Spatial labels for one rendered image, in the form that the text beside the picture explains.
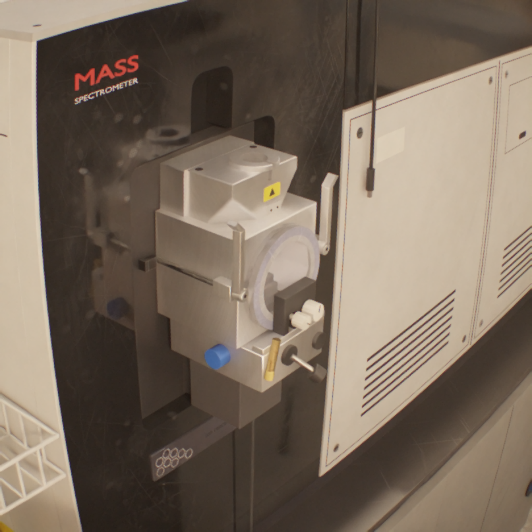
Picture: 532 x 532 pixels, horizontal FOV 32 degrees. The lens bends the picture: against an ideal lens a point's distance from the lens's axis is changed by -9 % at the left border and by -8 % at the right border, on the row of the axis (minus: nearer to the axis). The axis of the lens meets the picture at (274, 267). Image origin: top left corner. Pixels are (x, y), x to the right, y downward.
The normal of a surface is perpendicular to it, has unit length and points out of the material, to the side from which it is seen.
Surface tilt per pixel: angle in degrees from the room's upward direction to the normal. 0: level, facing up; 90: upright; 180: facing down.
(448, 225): 90
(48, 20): 0
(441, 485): 90
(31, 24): 0
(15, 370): 90
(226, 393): 90
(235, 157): 0
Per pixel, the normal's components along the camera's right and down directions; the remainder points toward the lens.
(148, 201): 0.79, 0.30
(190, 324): -0.61, 0.35
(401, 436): 0.03, -0.89
